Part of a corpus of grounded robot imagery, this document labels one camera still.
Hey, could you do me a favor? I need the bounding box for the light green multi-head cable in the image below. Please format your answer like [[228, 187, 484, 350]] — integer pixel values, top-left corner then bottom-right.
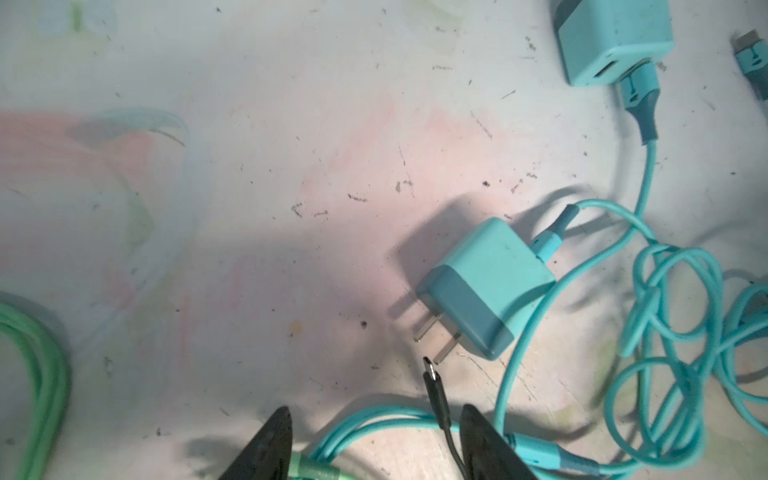
[[0, 301, 72, 480]]

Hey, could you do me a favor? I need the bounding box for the large teal charger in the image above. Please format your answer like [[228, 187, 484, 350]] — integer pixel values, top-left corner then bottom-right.
[[554, 0, 674, 87]]

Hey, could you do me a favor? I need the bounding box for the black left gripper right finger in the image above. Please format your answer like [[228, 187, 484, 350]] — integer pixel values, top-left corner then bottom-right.
[[459, 404, 537, 480]]

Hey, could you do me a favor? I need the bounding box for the small teal charger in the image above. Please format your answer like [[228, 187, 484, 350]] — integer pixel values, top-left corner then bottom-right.
[[416, 217, 555, 361]]

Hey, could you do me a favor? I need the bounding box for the black charger cable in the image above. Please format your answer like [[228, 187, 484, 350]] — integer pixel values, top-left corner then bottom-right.
[[422, 356, 469, 480]]

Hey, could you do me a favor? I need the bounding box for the teal multi-head cable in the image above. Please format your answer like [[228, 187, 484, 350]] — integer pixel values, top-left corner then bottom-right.
[[302, 197, 768, 480]]

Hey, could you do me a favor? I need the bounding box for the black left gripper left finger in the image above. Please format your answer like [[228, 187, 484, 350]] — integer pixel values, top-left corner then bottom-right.
[[219, 406, 293, 480]]

